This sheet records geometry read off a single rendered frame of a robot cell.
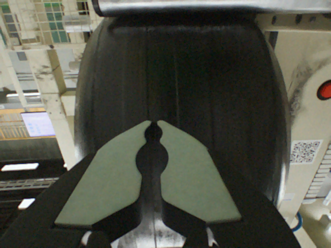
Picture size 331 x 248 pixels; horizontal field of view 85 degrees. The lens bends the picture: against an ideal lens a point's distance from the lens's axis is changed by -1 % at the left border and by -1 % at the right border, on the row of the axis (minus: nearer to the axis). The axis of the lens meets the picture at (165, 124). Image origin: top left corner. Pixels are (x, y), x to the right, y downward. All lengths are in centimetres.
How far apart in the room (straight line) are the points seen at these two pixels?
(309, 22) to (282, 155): 25
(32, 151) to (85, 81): 1345
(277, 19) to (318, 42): 11
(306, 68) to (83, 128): 42
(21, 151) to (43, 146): 144
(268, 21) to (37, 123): 429
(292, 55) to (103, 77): 40
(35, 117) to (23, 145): 935
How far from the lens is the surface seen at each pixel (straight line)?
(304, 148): 57
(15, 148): 1413
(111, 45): 27
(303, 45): 48
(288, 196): 67
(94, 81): 25
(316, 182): 69
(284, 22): 49
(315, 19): 42
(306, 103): 50
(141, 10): 29
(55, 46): 87
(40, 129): 452
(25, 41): 99
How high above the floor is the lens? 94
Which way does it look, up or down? 28 degrees up
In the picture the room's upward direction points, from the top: 178 degrees clockwise
